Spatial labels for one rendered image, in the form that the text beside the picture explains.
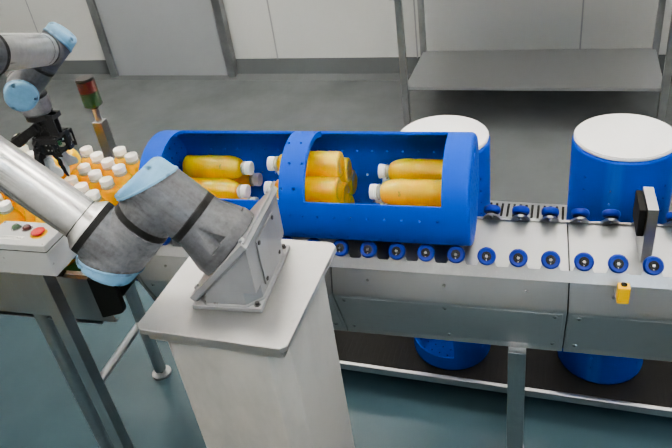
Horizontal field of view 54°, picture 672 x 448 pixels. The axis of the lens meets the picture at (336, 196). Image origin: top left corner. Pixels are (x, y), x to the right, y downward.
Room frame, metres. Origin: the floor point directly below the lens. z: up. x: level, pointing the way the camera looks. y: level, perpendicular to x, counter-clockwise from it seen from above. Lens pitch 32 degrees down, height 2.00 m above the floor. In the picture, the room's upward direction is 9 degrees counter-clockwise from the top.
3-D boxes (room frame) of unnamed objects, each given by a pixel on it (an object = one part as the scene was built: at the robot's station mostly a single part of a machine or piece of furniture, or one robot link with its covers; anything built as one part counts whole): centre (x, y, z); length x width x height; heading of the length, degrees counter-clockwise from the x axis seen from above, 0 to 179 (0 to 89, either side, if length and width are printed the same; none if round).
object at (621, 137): (1.62, -0.84, 1.03); 0.28 x 0.28 x 0.01
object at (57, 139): (1.62, 0.72, 1.31); 0.09 x 0.08 x 0.12; 71
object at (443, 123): (1.78, -0.35, 1.03); 0.28 x 0.28 x 0.01
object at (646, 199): (1.24, -0.72, 1.00); 0.10 x 0.04 x 0.15; 161
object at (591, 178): (1.62, -0.84, 0.59); 0.28 x 0.28 x 0.88
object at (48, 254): (1.48, 0.83, 1.05); 0.20 x 0.10 x 0.10; 71
